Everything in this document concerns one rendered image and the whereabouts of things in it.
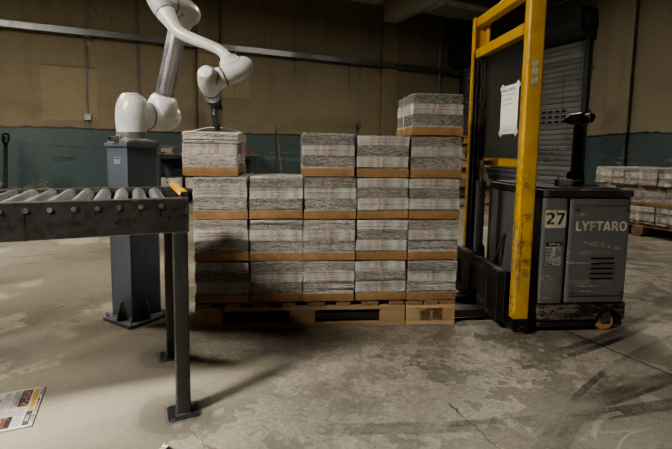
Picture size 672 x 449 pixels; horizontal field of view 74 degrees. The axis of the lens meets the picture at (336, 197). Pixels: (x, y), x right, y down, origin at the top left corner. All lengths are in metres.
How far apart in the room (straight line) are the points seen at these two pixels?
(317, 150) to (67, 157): 7.02
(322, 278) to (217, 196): 0.72
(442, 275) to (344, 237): 0.60
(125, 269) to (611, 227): 2.66
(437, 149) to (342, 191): 0.57
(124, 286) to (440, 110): 1.99
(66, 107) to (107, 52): 1.18
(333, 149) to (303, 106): 7.23
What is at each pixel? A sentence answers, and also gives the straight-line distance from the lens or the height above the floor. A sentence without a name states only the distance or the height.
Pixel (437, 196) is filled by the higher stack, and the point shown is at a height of 0.73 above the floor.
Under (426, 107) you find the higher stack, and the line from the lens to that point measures 2.51.
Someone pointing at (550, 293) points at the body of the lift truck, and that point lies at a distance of 2.74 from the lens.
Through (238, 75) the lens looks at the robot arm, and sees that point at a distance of 2.36.
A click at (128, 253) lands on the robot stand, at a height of 0.40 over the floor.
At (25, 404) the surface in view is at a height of 0.01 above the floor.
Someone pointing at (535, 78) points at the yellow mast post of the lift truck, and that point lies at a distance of 2.54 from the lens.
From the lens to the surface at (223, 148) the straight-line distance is 2.42.
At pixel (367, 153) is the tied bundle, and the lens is 2.43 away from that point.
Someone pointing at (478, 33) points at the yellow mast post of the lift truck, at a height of 1.76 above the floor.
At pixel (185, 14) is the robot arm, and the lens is 2.76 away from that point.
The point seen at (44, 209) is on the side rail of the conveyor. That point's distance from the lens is 1.66.
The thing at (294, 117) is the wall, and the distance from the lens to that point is 9.53.
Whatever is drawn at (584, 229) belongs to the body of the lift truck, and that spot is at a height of 0.57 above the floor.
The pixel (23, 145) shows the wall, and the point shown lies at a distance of 9.12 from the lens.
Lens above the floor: 0.97
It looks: 6 degrees down
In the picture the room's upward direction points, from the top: 1 degrees clockwise
